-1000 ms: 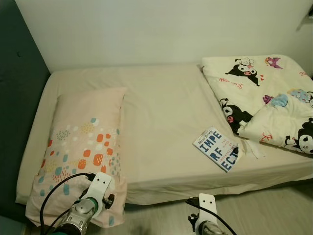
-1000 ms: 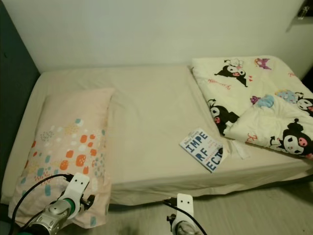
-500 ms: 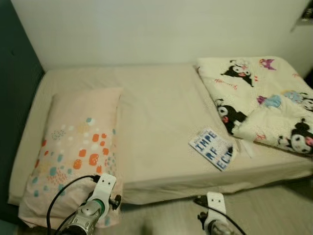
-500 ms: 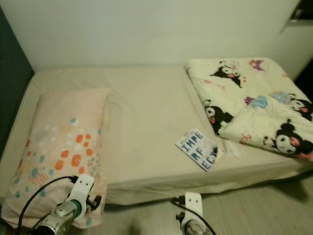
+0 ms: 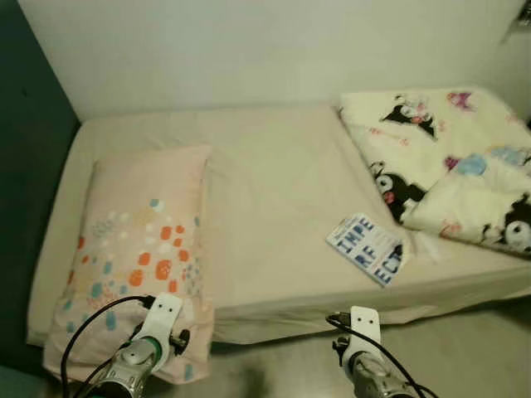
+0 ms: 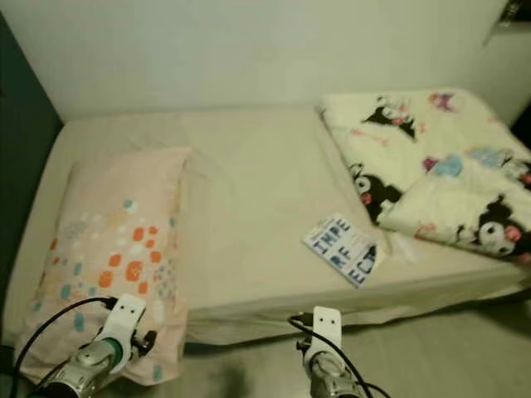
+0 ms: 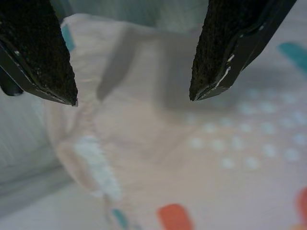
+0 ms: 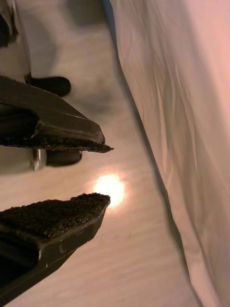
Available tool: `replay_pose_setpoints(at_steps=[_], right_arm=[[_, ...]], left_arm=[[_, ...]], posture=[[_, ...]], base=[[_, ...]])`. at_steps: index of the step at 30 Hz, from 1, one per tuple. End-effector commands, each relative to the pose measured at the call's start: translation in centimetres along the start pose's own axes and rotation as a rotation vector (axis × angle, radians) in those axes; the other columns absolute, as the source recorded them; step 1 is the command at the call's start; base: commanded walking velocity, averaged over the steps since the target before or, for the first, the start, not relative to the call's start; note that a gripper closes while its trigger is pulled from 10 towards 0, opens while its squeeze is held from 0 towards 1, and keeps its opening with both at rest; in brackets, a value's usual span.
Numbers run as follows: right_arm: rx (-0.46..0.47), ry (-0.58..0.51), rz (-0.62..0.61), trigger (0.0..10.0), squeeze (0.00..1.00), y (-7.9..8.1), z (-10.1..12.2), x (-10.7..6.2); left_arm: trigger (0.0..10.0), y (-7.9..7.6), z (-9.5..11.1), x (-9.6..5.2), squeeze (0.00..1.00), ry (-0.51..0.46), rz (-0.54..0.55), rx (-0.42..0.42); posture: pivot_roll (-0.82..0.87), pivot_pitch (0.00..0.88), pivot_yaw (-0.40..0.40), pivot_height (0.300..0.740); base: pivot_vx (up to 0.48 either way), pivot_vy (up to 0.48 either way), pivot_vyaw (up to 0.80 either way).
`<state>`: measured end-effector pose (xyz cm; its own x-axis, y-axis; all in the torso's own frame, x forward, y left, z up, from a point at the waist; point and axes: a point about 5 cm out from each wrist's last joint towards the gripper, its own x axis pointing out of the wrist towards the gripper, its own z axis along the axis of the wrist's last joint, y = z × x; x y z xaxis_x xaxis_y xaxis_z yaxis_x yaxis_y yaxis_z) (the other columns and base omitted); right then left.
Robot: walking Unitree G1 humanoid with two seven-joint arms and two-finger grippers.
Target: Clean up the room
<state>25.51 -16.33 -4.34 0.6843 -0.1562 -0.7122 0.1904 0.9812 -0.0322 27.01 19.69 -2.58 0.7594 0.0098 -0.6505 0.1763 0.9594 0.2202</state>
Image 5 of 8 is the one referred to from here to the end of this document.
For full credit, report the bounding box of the white book with blue letters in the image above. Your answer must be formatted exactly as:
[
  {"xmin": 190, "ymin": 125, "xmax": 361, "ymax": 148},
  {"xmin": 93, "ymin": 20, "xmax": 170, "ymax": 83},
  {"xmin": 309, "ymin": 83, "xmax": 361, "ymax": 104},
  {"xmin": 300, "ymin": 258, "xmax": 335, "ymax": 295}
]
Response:
[{"xmin": 325, "ymin": 214, "xmax": 409, "ymax": 289}]

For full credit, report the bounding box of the cream cartoon print blanket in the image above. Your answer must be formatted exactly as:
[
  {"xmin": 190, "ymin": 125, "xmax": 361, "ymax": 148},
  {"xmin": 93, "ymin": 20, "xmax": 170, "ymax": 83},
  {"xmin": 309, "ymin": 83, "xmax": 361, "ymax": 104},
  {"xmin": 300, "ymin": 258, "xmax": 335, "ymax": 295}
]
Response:
[{"xmin": 339, "ymin": 87, "xmax": 531, "ymax": 260}]

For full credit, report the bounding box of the beige bed mattress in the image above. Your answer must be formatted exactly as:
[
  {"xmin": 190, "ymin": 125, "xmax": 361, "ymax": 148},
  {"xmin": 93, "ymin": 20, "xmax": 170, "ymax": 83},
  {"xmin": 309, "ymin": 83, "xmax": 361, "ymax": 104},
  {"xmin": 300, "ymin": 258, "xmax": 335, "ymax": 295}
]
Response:
[{"xmin": 25, "ymin": 104, "xmax": 531, "ymax": 347}]

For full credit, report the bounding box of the dark padded headboard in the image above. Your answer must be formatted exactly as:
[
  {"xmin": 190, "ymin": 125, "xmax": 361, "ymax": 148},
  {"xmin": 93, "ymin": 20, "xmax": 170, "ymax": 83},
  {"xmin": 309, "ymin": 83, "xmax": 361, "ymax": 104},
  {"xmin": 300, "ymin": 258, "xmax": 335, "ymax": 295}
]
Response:
[{"xmin": 0, "ymin": 0, "xmax": 82, "ymax": 374}]

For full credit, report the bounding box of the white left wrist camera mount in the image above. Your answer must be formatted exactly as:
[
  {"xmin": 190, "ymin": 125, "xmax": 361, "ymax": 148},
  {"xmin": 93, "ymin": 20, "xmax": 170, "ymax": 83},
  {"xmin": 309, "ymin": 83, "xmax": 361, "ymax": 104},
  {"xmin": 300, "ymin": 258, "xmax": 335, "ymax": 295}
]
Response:
[{"xmin": 133, "ymin": 292, "xmax": 185, "ymax": 366}]

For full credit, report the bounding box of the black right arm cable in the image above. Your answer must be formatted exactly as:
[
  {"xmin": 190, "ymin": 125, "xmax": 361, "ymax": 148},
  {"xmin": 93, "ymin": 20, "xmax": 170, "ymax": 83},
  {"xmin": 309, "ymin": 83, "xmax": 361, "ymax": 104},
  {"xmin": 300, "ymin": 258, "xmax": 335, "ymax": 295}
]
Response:
[{"xmin": 326, "ymin": 313, "xmax": 441, "ymax": 398}]

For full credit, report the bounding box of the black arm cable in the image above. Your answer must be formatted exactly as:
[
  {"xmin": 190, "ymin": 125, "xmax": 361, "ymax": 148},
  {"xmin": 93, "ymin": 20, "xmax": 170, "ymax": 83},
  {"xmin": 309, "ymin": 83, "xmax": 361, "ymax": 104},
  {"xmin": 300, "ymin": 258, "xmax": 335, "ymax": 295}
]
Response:
[
  {"xmin": 326, "ymin": 313, "xmax": 441, "ymax": 398},
  {"xmin": 60, "ymin": 294, "xmax": 157, "ymax": 398}
]

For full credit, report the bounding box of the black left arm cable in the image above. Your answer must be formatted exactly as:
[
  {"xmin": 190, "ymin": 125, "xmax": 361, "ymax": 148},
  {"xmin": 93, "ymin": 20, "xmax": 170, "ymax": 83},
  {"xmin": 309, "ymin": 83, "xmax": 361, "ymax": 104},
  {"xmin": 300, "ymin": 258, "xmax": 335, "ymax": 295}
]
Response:
[{"xmin": 60, "ymin": 294, "xmax": 157, "ymax": 398}]

